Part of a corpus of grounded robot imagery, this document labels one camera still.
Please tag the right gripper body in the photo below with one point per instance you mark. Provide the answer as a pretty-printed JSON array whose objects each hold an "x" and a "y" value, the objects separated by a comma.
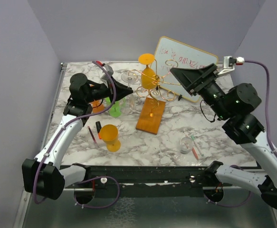
[{"x": 210, "y": 89}]

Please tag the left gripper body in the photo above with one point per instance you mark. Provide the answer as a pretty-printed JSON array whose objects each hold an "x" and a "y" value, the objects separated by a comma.
[{"x": 99, "y": 91}]

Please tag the clear wine glass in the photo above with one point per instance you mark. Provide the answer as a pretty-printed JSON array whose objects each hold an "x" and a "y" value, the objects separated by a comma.
[
  {"x": 127, "y": 104},
  {"x": 186, "y": 145}
]

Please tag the yellow plastic wine glass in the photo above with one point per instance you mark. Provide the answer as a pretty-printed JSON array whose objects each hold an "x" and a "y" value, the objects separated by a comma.
[
  {"x": 148, "y": 75},
  {"x": 109, "y": 134}
]

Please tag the clear wine glass front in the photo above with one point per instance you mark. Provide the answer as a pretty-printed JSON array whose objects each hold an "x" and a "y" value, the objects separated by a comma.
[{"x": 186, "y": 145}]

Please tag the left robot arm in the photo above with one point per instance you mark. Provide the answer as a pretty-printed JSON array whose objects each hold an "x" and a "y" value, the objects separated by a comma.
[{"x": 42, "y": 175}]

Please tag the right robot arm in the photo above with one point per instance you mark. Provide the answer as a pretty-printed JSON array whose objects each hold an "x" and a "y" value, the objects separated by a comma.
[{"x": 243, "y": 128}]

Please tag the orange plastic wine glass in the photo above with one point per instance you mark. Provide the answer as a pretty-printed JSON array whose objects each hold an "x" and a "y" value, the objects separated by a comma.
[{"x": 97, "y": 106}]

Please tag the green plastic wine glass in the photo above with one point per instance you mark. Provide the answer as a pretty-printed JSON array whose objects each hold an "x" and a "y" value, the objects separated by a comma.
[{"x": 117, "y": 108}]

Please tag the yellow plastic wine glass front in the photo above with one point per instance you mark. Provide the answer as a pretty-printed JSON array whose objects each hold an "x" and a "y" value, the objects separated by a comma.
[{"x": 109, "y": 134}]

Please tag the yellow framed whiteboard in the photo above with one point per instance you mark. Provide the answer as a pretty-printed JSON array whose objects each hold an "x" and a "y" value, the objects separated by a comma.
[{"x": 171, "y": 53}]

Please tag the orange black highlighter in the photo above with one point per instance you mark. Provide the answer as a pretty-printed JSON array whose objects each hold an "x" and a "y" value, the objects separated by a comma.
[{"x": 98, "y": 128}]

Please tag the dark red pen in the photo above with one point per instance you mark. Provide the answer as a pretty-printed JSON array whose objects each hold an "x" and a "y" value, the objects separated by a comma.
[{"x": 90, "y": 131}]

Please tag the white green marker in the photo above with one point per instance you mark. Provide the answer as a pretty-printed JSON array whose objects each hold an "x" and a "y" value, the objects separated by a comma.
[{"x": 197, "y": 146}]

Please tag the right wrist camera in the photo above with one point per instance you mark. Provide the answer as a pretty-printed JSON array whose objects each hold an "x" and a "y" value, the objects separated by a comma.
[{"x": 229, "y": 63}]

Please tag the gold wire wine glass rack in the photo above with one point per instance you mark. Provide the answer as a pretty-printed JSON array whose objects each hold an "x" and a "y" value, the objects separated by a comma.
[{"x": 151, "y": 114}]

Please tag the black front rail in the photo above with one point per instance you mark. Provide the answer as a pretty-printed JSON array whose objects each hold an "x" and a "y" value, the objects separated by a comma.
[{"x": 149, "y": 181}]

